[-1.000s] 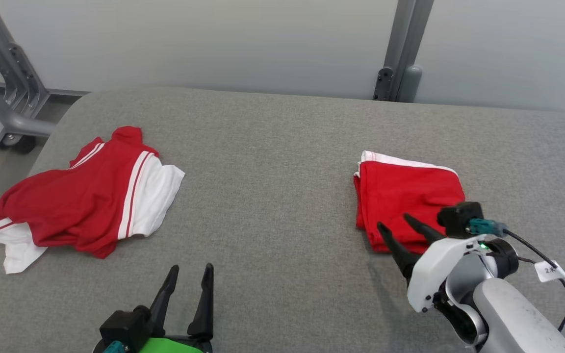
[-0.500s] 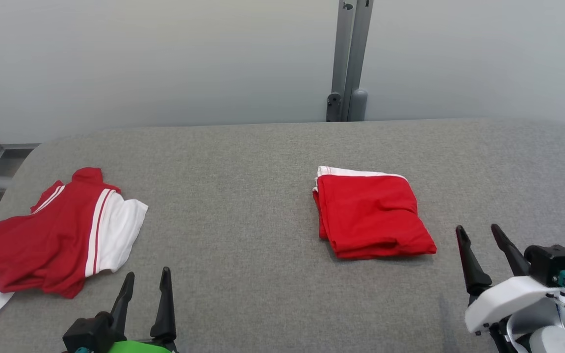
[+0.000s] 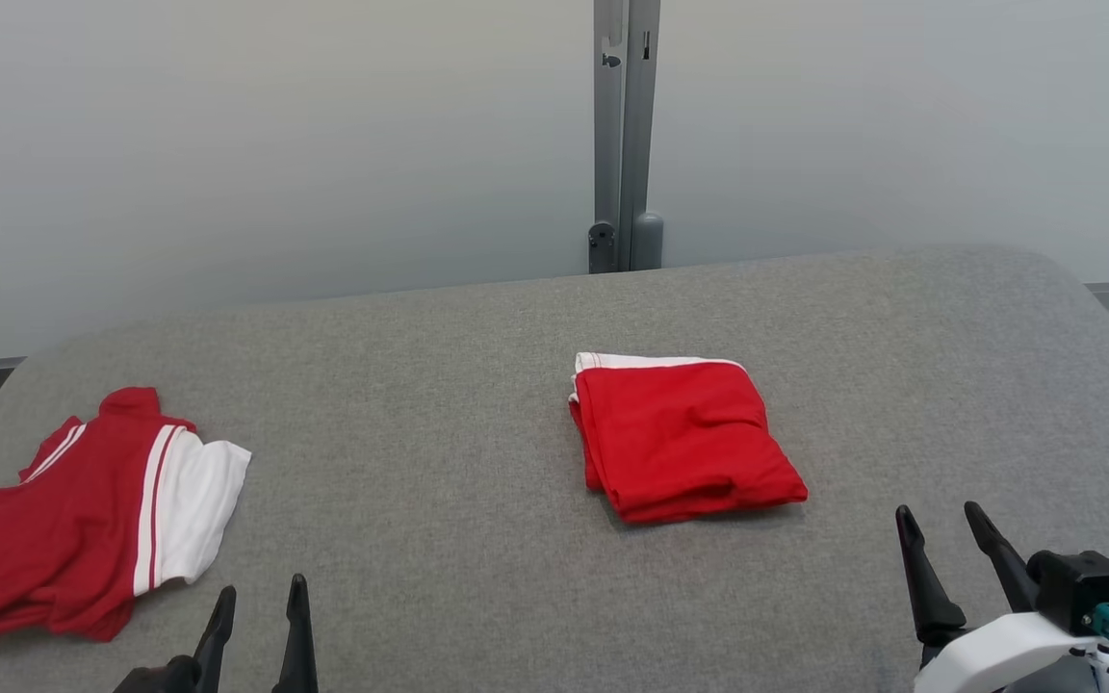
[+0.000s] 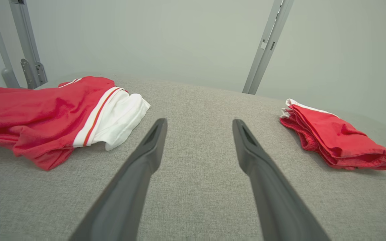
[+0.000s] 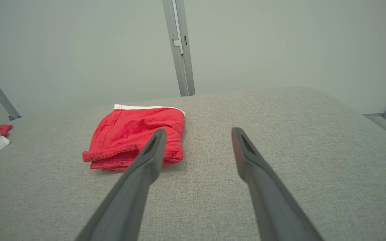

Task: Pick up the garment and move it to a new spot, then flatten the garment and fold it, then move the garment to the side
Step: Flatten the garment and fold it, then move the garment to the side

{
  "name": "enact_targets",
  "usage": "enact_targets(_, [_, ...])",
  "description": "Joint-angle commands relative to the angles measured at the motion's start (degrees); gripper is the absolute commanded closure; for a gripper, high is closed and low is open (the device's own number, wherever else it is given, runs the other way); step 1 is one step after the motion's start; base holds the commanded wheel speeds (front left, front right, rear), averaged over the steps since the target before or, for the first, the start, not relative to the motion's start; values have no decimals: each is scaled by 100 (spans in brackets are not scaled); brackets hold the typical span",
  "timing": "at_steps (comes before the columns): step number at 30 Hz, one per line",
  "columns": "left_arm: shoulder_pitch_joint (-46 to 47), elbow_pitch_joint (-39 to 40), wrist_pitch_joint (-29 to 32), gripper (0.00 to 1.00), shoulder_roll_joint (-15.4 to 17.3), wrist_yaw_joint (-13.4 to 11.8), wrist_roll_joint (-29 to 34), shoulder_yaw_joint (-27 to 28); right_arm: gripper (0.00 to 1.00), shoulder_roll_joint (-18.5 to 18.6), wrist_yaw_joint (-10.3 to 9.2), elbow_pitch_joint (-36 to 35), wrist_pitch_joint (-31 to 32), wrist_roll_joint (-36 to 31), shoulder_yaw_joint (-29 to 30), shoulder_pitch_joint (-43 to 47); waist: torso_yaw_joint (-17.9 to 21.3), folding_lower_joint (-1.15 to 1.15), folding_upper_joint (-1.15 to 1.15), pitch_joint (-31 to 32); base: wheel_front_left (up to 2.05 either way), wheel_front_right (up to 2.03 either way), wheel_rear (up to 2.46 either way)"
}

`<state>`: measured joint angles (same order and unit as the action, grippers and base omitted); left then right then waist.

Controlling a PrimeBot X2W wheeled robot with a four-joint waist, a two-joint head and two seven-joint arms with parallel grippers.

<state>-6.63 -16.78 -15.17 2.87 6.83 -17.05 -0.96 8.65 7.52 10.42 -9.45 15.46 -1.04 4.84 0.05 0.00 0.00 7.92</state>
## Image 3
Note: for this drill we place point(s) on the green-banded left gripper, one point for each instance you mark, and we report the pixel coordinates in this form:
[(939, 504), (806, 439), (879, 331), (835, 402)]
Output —
[(165, 679)]

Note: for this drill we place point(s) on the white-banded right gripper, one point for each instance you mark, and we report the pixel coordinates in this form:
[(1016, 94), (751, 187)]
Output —
[(997, 654)]

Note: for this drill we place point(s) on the red and white basketball jersey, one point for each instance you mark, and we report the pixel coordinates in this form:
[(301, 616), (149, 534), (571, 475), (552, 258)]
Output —
[(54, 539)]

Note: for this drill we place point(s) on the red shirt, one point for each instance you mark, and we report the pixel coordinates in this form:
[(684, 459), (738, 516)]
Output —
[(680, 443)]

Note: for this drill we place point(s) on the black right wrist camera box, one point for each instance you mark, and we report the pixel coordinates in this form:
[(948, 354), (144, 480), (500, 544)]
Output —
[(1079, 587)]

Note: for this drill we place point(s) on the grey metal partition post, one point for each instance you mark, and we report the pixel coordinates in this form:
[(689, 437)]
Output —
[(624, 135)]

